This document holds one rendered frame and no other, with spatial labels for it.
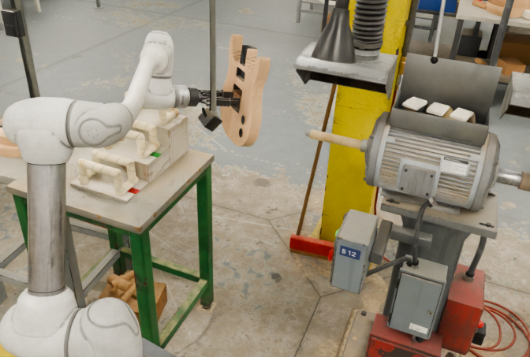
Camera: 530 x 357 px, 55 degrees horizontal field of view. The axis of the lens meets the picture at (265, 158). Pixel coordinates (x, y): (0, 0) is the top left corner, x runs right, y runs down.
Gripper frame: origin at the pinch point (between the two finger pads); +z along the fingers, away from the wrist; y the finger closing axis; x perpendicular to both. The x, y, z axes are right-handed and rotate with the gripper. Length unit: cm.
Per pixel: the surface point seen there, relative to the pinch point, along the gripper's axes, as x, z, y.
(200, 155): -30.7, -7.9, -11.0
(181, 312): -105, -13, 4
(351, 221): -14, 13, 75
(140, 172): -31.8, -36.6, 1.9
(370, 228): -14, 17, 80
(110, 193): -37, -49, 7
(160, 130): -17.7, -27.4, -8.7
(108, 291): -116, -41, -30
